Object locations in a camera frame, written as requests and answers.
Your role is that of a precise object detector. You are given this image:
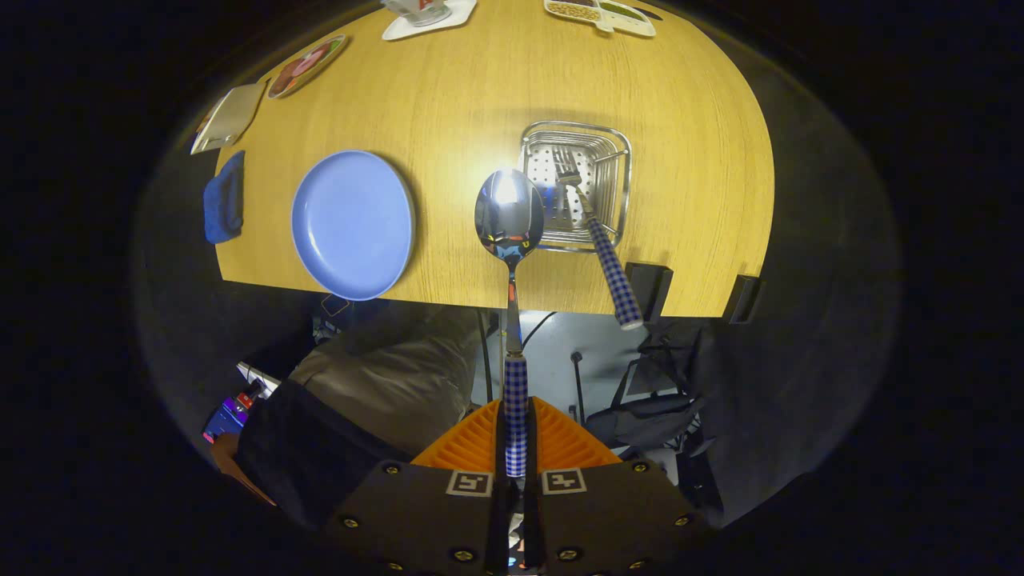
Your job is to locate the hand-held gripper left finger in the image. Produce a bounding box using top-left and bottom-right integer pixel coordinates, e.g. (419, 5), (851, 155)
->
(320, 396), (513, 576)

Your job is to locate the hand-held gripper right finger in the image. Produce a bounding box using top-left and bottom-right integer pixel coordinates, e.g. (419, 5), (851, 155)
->
(524, 396), (709, 576)

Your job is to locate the fork with checked handle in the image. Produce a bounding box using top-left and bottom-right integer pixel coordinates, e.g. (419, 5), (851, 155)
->
(552, 146), (645, 331)

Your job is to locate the spoon with checked handle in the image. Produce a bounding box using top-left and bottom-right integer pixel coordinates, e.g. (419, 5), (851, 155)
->
(474, 168), (546, 479)

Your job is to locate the black bag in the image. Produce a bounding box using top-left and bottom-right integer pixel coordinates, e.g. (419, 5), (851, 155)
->
(588, 328), (713, 449)

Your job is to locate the person's dark clothing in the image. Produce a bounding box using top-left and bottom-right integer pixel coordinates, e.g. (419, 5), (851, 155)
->
(236, 380), (413, 529)

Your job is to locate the person's khaki trouser leg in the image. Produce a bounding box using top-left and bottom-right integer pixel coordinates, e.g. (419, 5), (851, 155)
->
(288, 308), (485, 461)

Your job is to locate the glowing colourful device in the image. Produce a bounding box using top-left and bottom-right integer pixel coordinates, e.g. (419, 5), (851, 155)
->
(202, 392), (257, 445)

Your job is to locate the black table clamp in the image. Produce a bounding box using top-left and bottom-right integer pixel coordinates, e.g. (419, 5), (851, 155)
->
(724, 274), (763, 325)
(624, 262), (674, 323)

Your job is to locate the blue round plate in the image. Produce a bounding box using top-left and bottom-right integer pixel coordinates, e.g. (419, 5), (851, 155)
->
(290, 150), (417, 302)

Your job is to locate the blue folded towel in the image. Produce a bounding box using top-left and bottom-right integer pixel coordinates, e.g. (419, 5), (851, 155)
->
(202, 150), (246, 246)

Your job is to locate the white toaster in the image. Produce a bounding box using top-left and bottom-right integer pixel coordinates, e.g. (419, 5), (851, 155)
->
(190, 82), (268, 156)

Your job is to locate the grey food plate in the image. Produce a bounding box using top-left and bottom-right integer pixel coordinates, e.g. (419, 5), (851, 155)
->
(266, 34), (349, 100)

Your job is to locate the white divided grain dish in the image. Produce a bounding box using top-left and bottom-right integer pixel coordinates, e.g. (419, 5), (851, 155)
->
(544, 0), (657, 38)

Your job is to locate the white square coaster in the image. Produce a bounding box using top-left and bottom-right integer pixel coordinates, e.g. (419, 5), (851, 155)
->
(382, 0), (478, 42)

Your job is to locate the clear plastic bottle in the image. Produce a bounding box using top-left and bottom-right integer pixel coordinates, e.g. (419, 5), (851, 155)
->
(382, 0), (453, 27)

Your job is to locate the metal wire cutlery basket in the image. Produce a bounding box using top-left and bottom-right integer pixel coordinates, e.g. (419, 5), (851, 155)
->
(518, 121), (633, 254)

